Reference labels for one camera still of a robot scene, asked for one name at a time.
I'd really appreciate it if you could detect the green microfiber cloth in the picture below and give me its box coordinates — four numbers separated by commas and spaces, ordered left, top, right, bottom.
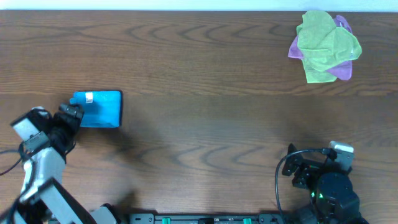
296, 11, 362, 72

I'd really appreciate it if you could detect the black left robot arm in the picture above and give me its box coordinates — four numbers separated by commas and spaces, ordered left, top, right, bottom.
1, 104, 95, 223

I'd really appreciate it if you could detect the black mounting rail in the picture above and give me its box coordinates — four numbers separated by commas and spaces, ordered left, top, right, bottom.
90, 203, 299, 224

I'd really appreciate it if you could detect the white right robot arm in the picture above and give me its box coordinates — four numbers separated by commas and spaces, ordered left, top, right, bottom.
274, 141, 368, 224

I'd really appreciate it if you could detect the blue microfiber cloth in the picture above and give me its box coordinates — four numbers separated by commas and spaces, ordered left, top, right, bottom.
70, 90, 123, 128

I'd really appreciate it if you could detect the purple microfiber cloth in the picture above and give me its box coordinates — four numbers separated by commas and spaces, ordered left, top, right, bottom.
288, 15, 353, 83

